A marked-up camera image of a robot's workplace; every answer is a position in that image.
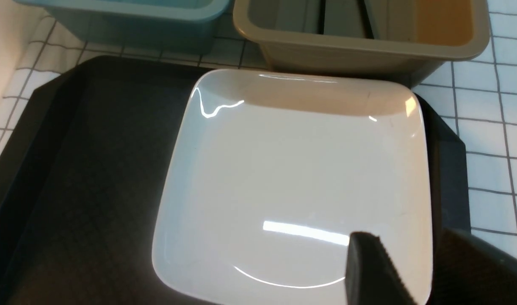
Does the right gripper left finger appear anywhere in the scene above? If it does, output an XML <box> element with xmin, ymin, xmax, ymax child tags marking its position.
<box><xmin>345</xmin><ymin>231</ymin><xmax>415</xmax><ymax>305</ymax></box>

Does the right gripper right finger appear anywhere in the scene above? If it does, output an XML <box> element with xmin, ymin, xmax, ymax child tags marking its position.
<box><xmin>429</xmin><ymin>229</ymin><xmax>517</xmax><ymax>305</ymax></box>

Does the large white rectangular plate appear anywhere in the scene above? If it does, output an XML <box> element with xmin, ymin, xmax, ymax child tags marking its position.
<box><xmin>152</xmin><ymin>69</ymin><xmax>433</xmax><ymax>305</ymax></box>

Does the black chopstick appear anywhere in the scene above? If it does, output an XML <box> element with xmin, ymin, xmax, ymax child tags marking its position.
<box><xmin>317</xmin><ymin>0</ymin><xmax>326</xmax><ymax>35</ymax></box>
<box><xmin>356</xmin><ymin>0</ymin><xmax>376</xmax><ymax>40</ymax></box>

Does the brown plastic bin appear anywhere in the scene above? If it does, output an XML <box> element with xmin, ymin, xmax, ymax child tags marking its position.
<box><xmin>232</xmin><ymin>0</ymin><xmax>491</xmax><ymax>88</ymax></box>

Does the black serving tray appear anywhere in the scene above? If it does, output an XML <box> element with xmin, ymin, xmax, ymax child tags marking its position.
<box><xmin>0</xmin><ymin>56</ymin><xmax>470</xmax><ymax>305</ymax></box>

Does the blue plastic bin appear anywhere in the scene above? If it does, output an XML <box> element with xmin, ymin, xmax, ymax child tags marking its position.
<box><xmin>19</xmin><ymin>0</ymin><xmax>232</xmax><ymax>54</ymax></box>

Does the large white plastic bin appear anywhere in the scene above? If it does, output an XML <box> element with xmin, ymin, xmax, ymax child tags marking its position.
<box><xmin>0</xmin><ymin>0</ymin><xmax>44</xmax><ymax>100</ymax></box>

